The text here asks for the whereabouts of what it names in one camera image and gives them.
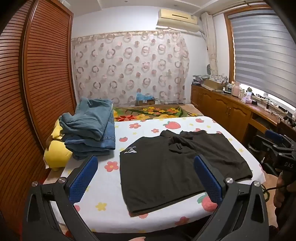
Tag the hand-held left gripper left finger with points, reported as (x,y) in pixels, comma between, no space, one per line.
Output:
(83,178)

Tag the wooden cabinet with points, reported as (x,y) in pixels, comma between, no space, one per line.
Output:
(222,109)

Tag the wooden louvered wardrobe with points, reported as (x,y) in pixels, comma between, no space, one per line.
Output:
(46,69)

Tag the black office chair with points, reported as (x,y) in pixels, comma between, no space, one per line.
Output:
(268,165)

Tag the wooden window frame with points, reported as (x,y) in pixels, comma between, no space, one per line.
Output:
(229,46)

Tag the pile of papers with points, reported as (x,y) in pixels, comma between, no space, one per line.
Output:
(198,79)

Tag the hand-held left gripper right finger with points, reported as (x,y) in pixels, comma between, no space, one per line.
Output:
(208,178)

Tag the person's right hand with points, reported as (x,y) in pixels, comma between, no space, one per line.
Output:
(280,185)

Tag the black pants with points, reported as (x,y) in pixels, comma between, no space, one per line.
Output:
(161,171)

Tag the beige drape curtain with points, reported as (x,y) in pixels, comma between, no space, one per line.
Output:
(211,46)

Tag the floral cloth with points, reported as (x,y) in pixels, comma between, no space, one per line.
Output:
(218,78)

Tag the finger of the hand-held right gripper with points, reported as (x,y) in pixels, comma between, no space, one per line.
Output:
(263,143)
(274,135)

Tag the dark blue folded jeans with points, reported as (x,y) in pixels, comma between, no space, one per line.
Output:
(92,147)

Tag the small cardboard box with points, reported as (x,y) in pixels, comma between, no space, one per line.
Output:
(145,102)

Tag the blue plastic bag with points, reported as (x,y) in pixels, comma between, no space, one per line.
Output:
(144,96)

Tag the open cardboard box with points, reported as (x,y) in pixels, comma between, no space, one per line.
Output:
(212,85)

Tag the grey striped window blind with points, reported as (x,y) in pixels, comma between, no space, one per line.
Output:
(261,51)

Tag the pink bottle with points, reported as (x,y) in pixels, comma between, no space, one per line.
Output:
(235,90)

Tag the grey oval object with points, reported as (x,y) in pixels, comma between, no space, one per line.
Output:
(208,69)

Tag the beige wall air conditioner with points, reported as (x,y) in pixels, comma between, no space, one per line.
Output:
(178,19)

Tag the light blue folded jeans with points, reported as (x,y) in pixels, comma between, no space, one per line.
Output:
(92,118)

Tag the white fruit print bed sheet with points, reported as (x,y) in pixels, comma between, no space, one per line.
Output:
(148,126)

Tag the yellow plush toy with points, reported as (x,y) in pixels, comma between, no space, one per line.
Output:
(56,153)

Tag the sheer circle pattern curtain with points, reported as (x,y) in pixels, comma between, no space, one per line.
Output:
(129,69)

